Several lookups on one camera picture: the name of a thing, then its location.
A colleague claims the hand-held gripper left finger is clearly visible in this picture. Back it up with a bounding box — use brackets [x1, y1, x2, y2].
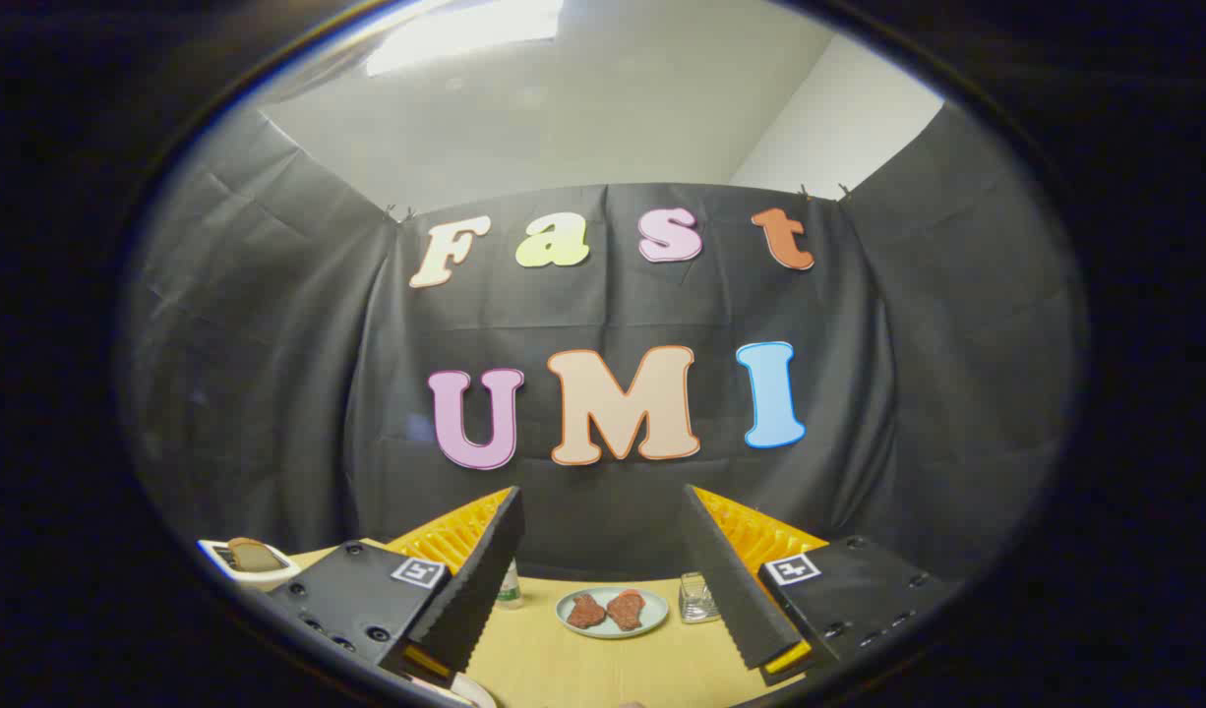
[267, 485, 526, 689]

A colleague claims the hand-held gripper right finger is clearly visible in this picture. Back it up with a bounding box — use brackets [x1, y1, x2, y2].
[680, 484, 958, 687]

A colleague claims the plain bread slice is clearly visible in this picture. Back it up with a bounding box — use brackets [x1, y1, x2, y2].
[227, 537, 285, 572]

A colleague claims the pale green oval plate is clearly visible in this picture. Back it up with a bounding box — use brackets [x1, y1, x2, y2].
[555, 586, 670, 640]

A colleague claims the white toaster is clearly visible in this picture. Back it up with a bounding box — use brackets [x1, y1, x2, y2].
[198, 539, 302, 591]

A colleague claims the black backdrop cloth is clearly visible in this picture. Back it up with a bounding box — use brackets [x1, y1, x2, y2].
[121, 103, 1091, 591]

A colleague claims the wire mesh utensil holder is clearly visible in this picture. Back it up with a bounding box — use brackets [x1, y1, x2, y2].
[679, 572, 722, 624]

